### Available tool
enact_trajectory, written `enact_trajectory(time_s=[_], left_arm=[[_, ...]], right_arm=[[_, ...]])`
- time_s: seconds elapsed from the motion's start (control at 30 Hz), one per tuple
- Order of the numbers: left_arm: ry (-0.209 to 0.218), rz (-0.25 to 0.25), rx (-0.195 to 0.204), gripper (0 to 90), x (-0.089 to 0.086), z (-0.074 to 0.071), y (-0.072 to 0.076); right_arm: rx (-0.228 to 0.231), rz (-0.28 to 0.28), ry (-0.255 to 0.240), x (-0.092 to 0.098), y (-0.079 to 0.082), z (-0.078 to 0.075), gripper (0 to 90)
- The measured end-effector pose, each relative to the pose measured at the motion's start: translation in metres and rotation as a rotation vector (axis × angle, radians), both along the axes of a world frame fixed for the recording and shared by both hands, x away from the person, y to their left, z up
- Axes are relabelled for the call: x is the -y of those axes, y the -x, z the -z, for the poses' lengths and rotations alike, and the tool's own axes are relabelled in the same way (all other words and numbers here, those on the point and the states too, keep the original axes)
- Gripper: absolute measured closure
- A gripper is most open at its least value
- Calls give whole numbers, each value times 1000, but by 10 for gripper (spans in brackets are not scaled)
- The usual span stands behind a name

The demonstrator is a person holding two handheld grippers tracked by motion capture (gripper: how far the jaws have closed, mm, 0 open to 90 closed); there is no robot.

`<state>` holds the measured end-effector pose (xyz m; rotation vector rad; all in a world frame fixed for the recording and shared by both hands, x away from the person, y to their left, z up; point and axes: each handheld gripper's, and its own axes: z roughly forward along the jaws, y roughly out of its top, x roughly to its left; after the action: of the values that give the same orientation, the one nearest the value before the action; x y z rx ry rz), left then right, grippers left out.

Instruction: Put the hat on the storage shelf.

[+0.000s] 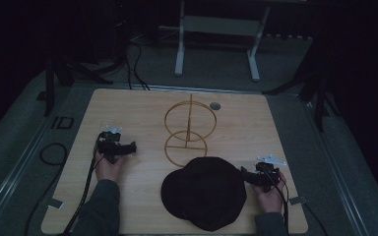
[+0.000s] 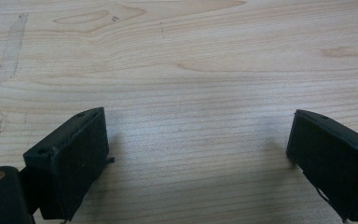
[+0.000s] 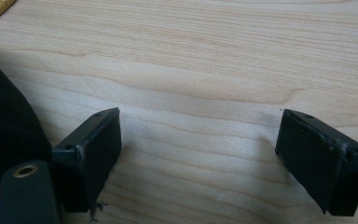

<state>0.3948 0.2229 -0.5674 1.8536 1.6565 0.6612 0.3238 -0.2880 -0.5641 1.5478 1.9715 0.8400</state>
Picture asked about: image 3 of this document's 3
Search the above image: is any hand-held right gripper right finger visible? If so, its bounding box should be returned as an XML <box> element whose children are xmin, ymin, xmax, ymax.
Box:
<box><xmin>274</xmin><ymin>108</ymin><xmax>358</xmax><ymax>217</ymax></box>

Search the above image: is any black cloth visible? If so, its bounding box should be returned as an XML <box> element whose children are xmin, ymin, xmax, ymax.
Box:
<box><xmin>0</xmin><ymin>51</ymin><xmax>54</xmax><ymax>213</ymax></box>

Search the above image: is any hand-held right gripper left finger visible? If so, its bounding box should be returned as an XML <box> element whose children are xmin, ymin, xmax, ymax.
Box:
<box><xmin>51</xmin><ymin>106</ymin><xmax>122</xmax><ymax>214</ymax></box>

